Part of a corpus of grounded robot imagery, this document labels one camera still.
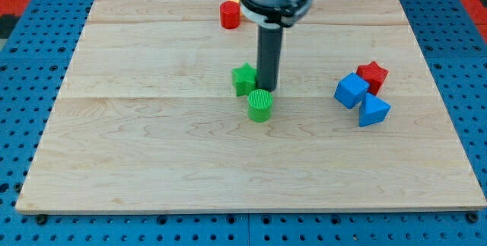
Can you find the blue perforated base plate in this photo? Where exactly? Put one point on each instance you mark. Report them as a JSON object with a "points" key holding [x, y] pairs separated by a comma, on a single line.
{"points": [[34, 61]]}

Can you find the red star block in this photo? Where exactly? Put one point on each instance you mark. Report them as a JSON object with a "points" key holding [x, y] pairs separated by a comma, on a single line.
{"points": [[374, 74]]}

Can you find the green cylinder block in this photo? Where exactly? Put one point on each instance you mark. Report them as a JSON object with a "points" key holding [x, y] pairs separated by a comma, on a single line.
{"points": [[259, 105]]}

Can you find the blue cube block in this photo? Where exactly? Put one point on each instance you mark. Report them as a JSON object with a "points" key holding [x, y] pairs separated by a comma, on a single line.
{"points": [[351, 90]]}

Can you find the blue triangular prism block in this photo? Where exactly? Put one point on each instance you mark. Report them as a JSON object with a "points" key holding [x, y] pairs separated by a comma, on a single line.
{"points": [[372, 110]]}

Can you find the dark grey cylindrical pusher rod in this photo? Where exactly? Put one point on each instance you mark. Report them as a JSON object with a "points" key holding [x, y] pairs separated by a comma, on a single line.
{"points": [[269, 44]]}

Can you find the red cylinder block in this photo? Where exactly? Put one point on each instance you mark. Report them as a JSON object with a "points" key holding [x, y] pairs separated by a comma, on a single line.
{"points": [[229, 15]]}

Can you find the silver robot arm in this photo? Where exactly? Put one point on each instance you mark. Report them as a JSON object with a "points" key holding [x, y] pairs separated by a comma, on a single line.
{"points": [[271, 18]]}

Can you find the light wooden board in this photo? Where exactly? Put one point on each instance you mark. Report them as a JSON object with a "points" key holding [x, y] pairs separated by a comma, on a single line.
{"points": [[147, 121]]}

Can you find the green star block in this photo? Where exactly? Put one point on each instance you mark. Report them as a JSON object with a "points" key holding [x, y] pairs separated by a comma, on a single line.
{"points": [[244, 79]]}

